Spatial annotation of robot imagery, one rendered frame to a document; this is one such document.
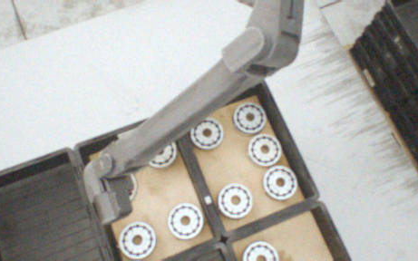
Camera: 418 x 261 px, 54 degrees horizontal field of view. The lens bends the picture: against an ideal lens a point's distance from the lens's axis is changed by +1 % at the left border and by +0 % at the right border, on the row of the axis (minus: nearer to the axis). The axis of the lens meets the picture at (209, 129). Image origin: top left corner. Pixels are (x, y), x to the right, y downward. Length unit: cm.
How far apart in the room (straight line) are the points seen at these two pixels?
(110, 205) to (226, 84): 36
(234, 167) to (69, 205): 50
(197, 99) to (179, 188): 63
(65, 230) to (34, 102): 50
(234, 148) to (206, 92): 66
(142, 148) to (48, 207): 62
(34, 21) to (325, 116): 172
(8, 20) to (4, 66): 100
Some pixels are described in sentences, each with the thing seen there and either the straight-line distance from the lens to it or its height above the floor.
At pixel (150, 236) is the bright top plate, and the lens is 122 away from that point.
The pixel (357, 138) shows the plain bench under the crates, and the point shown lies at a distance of 155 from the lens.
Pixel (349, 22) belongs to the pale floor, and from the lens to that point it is 263.
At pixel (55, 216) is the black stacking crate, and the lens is 131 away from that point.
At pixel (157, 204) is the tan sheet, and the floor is 83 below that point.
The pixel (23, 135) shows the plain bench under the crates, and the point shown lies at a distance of 154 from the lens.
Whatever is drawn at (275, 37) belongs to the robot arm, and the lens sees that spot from 58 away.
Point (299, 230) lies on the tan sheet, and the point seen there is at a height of 83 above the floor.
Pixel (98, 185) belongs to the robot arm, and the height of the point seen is 125.
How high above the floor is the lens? 207
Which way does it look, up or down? 72 degrees down
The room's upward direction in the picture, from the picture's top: 9 degrees clockwise
